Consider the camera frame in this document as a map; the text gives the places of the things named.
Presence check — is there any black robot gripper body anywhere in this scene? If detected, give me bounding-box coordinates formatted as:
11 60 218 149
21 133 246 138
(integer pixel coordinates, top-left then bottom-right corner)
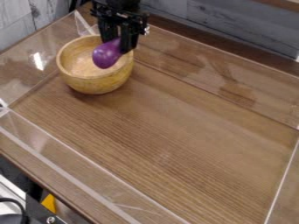
90 0 150 35

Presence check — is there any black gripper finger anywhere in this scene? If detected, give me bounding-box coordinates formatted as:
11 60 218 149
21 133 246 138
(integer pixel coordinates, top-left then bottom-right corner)
121 23 139 54
98 20 118 43

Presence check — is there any purple toy eggplant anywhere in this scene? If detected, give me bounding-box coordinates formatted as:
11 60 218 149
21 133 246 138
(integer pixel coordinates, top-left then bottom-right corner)
93 38 122 69

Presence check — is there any brown wooden bowl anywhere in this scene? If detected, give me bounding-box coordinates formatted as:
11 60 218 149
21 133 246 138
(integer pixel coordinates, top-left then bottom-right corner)
57 35 135 95

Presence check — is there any black device with yellow sticker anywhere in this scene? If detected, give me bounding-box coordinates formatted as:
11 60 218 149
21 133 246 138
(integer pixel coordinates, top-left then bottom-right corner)
26 194 69 224

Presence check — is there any clear acrylic tray wall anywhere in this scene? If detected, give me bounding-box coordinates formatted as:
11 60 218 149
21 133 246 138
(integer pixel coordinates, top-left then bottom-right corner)
0 17 299 224

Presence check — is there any black cable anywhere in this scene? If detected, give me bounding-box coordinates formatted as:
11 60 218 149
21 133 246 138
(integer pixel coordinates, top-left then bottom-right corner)
0 197 29 224

